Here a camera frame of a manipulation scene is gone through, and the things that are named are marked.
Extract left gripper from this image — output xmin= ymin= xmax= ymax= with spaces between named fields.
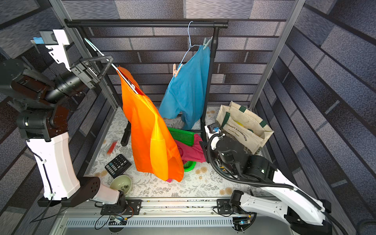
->
xmin=43 ymin=56 xmax=114 ymax=110

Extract white plastic hanger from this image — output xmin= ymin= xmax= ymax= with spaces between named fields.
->
xmin=84 ymin=38 xmax=139 ymax=95

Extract orange garment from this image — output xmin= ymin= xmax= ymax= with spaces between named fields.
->
xmin=117 ymin=67 xmax=184 ymax=182

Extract blue t-shirt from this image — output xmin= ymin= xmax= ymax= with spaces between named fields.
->
xmin=159 ymin=46 xmax=211 ymax=130

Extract beige clothespin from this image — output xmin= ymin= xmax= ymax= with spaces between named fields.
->
xmin=173 ymin=64 xmax=183 ymax=77

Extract light blue wire hanger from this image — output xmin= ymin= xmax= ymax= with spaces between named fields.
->
xmin=178 ymin=21 xmax=201 ymax=68

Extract white clothespin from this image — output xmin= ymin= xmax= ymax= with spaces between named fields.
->
xmin=203 ymin=37 xmax=212 ymax=50

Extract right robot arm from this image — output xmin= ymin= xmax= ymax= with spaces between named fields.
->
xmin=206 ymin=133 xmax=333 ymax=235

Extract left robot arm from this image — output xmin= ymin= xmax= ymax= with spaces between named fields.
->
xmin=1 ymin=56 xmax=126 ymax=207

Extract pink garment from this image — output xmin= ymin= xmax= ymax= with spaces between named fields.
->
xmin=166 ymin=134 xmax=206 ymax=183

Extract green plastic laundry basket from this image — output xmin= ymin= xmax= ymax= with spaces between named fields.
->
xmin=168 ymin=127 xmax=196 ymax=172

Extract black calculator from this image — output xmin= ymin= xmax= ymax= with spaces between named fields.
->
xmin=105 ymin=154 xmax=132 ymax=179

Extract green ceramic bowl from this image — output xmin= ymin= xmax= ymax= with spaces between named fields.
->
xmin=110 ymin=175 xmax=132 ymax=195

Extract black clothes rack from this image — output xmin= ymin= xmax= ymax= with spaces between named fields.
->
xmin=64 ymin=19 xmax=229 ymax=147

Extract black corrugated cable conduit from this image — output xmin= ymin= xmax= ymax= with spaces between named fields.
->
xmin=205 ymin=133 xmax=349 ymax=235

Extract cream tote bag green handles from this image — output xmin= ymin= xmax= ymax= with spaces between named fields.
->
xmin=216 ymin=101 xmax=274 ymax=154

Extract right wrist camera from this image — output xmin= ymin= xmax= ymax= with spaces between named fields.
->
xmin=205 ymin=122 xmax=225 ymax=150

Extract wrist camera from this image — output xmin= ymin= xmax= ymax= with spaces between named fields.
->
xmin=31 ymin=29 xmax=71 ymax=71
xmin=205 ymin=122 xmax=225 ymax=150

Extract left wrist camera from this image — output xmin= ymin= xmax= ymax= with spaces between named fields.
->
xmin=31 ymin=29 xmax=71 ymax=71

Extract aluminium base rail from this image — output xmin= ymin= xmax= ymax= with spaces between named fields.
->
xmin=52 ymin=197 xmax=288 ymax=235

